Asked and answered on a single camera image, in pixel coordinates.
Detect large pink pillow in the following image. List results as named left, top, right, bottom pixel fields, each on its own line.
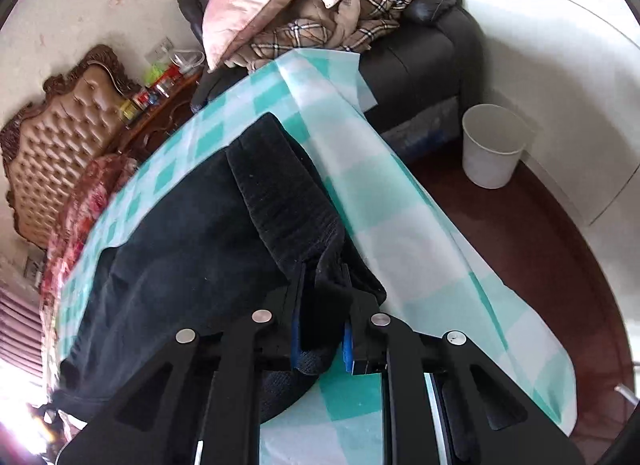
left=201, top=0, right=332, bottom=72

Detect wall socket plate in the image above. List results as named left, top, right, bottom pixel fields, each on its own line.
left=25, top=255, right=45, bottom=287

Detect wooden nightstand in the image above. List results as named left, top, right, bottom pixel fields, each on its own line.
left=117, top=69, right=203, bottom=162

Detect black pants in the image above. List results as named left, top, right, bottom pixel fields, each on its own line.
left=52, top=112, right=388, bottom=423

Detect black leather sofa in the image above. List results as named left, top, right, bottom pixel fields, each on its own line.
left=176, top=0, right=486, bottom=146

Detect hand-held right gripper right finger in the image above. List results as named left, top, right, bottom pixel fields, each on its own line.
left=342, top=265, right=587, bottom=465

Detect brown plaid blanket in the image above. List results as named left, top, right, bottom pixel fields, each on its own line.
left=225, top=0, right=421, bottom=70

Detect tufted wooden headboard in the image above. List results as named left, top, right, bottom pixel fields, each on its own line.
left=0, top=44, right=143, bottom=251

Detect double wall socket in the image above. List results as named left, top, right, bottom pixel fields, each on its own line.
left=146, top=37, right=174, bottom=60

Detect pink striped curtain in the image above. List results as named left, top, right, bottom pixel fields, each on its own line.
left=0, top=285, right=47, bottom=378

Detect clear plastic container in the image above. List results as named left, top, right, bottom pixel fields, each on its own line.
left=170, top=49, right=206, bottom=72

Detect red floral bedding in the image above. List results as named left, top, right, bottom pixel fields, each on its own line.
left=40, top=155, right=138, bottom=306

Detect green checked sheet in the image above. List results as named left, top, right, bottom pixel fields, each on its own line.
left=50, top=47, right=578, bottom=465

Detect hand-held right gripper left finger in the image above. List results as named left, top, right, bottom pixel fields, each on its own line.
left=55, top=263, right=321, bottom=465

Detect white waste bin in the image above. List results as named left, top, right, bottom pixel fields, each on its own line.
left=461, top=104, right=529, bottom=190

